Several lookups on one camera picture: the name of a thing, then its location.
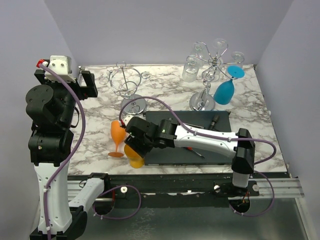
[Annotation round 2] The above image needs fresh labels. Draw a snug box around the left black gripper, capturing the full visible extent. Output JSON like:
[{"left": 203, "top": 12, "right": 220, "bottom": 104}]
[{"left": 36, "top": 68, "right": 97, "bottom": 127}]

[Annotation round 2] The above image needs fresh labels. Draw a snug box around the orange plastic goblet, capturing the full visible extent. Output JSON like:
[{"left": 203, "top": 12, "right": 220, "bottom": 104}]
[{"left": 108, "top": 120, "right": 126, "bottom": 158}]

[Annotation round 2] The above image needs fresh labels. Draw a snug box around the small chrome wire rack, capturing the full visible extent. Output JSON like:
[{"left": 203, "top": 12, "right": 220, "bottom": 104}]
[{"left": 98, "top": 61, "right": 147, "bottom": 116}]

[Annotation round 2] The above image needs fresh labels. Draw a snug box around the blue plastic goblet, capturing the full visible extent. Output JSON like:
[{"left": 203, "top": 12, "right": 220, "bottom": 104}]
[{"left": 213, "top": 65, "right": 245, "bottom": 105}]

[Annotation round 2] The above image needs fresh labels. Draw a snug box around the clear tumbler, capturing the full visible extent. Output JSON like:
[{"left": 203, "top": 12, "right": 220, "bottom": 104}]
[{"left": 231, "top": 51, "right": 245, "bottom": 68}]

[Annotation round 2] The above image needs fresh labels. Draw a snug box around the small clear wine glass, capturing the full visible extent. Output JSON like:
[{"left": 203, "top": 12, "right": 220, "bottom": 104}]
[{"left": 199, "top": 68, "right": 217, "bottom": 111}]

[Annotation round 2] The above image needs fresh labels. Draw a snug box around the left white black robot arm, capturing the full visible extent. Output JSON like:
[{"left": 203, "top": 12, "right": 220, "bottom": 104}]
[{"left": 25, "top": 70, "right": 111, "bottom": 240}]

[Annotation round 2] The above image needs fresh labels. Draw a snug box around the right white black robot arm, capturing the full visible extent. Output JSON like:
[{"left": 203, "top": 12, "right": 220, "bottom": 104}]
[{"left": 122, "top": 117, "right": 256, "bottom": 196}]

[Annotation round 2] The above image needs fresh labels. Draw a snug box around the tall chrome wine glass rack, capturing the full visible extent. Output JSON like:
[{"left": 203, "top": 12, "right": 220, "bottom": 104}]
[{"left": 182, "top": 38, "right": 245, "bottom": 111}]

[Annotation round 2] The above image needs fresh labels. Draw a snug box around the yellow plastic cup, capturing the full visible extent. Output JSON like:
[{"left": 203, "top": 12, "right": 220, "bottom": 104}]
[{"left": 124, "top": 144, "right": 145, "bottom": 169}]

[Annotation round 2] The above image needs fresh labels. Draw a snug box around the dark grey tray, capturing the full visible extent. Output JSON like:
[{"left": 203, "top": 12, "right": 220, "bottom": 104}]
[{"left": 144, "top": 111, "right": 232, "bottom": 166}]

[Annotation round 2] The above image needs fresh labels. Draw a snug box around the red blue screwdriver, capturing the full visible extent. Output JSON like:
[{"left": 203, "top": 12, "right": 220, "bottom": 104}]
[{"left": 184, "top": 147, "right": 205, "bottom": 159}]

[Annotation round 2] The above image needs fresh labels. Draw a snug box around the black t-shaped tool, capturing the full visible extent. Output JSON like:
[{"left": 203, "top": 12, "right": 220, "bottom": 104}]
[{"left": 208, "top": 114, "right": 220, "bottom": 131}]

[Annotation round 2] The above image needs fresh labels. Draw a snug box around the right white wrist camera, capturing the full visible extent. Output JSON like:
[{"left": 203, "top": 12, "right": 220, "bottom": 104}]
[{"left": 119, "top": 115, "right": 133, "bottom": 128}]

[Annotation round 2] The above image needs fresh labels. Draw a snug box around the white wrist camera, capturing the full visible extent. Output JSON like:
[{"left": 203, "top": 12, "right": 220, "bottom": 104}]
[
  {"left": 36, "top": 55, "right": 76, "bottom": 83},
  {"left": 119, "top": 115, "right": 133, "bottom": 128}
]

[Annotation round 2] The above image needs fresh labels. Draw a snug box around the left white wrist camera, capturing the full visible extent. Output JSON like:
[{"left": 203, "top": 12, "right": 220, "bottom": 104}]
[{"left": 36, "top": 55, "right": 76, "bottom": 83}]

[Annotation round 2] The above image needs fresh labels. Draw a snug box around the long black metal bracket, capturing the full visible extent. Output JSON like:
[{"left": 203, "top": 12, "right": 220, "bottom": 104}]
[{"left": 184, "top": 123, "right": 205, "bottom": 130}]

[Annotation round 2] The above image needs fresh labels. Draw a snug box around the aluminium frame rail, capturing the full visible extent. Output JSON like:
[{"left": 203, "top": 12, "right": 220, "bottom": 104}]
[{"left": 67, "top": 178, "right": 305, "bottom": 202}]

